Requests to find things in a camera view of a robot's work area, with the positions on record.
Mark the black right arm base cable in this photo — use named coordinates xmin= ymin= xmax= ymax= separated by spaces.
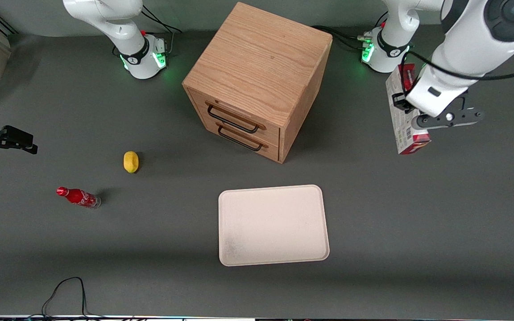
xmin=141 ymin=4 xmax=182 ymax=55

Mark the black looped table cable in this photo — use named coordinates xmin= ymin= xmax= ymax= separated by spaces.
xmin=41 ymin=277 xmax=106 ymax=320

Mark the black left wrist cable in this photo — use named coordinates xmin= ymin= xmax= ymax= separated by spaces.
xmin=401 ymin=50 xmax=514 ymax=96

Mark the red cola bottle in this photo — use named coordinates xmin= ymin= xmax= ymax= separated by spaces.
xmin=56 ymin=186 xmax=102 ymax=209

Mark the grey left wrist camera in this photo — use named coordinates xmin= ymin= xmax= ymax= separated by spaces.
xmin=411 ymin=107 xmax=485 ymax=130

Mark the wooden two-drawer cabinet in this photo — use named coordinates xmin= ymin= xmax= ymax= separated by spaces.
xmin=182 ymin=2 xmax=333 ymax=164

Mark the red cookie box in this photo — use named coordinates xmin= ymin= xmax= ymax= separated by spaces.
xmin=385 ymin=63 xmax=431 ymax=155

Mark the black metal drawer handle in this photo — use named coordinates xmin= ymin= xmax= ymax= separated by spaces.
xmin=207 ymin=103 xmax=260 ymax=134
xmin=217 ymin=125 xmax=265 ymax=152

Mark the yellow lemon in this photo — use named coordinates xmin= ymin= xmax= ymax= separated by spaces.
xmin=123 ymin=151 xmax=140 ymax=173

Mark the black arm base cable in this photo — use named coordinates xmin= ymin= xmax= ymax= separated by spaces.
xmin=141 ymin=4 xmax=182 ymax=55
xmin=313 ymin=25 xmax=373 ymax=52

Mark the black left arm base cable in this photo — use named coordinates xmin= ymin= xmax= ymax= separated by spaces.
xmin=313 ymin=25 xmax=373 ymax=52

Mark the beige rectangular tray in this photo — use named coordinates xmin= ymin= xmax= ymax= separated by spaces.
xmin=218 ymin=185 xmax=330 ymax=267

